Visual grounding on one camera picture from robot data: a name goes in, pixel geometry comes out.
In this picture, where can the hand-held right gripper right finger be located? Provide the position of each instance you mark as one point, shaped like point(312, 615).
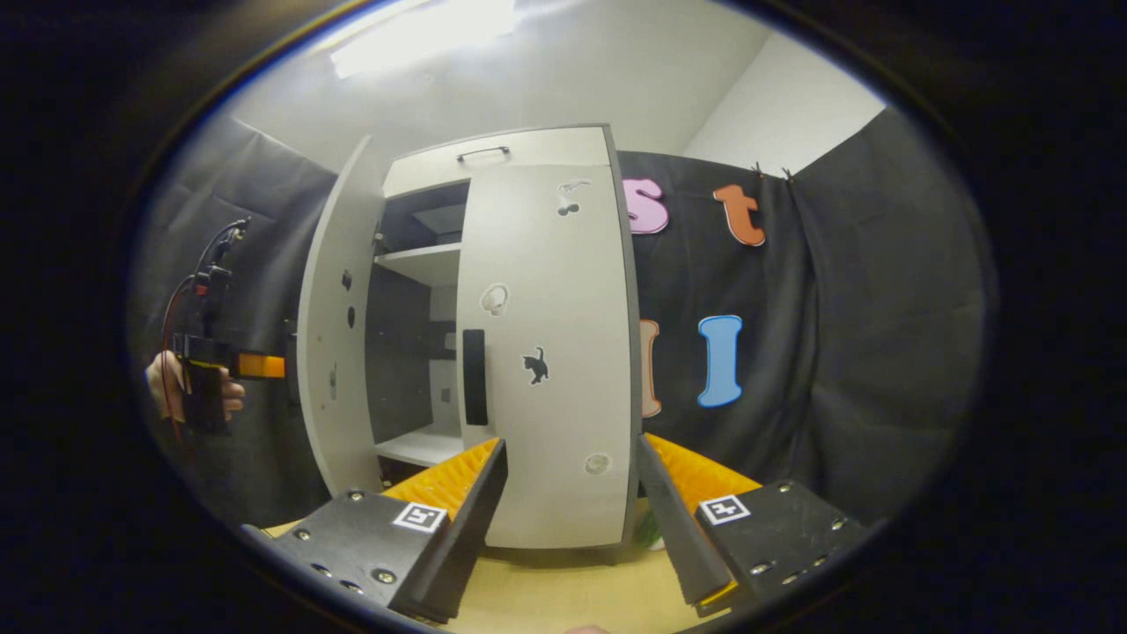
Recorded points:
point(678, 528)

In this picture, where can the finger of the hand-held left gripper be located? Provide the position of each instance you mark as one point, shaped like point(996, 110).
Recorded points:
point(260, 365)

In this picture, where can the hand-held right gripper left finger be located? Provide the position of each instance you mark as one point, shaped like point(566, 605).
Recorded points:
point(471, 537)

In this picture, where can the white cabinet door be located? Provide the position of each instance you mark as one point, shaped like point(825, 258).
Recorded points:
point(546, 264)
point(330, 264)

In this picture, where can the white and grey cabinet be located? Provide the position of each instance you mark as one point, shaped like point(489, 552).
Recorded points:
point(423, 264)

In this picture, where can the white cabinet drawer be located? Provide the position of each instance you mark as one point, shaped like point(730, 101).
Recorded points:
point(546, 150)

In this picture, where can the green striped toy vegetable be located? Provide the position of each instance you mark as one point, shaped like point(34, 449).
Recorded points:
point(651, 528)

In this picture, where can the ceiling light panel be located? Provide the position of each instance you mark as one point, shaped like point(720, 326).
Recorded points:
point(423, 35)

